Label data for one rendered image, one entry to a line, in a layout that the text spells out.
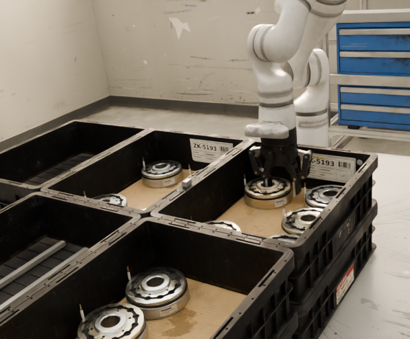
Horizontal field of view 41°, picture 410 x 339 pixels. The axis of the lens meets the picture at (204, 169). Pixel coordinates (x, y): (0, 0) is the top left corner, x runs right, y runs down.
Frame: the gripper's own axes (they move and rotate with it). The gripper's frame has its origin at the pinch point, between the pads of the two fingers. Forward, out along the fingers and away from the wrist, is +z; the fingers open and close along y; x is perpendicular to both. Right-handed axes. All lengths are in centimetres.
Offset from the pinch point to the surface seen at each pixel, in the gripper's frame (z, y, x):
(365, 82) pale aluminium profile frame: 27, 26, -184
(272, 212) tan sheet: 3.2, 0.2, 5.7
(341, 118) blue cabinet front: 49, 41, -189
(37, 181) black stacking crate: 3, 67, 6
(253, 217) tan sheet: 3.2, 3.2, 8.7
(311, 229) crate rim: -6.7, -15.5, 26.1
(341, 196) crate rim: -6.7, -16.9, 13.9
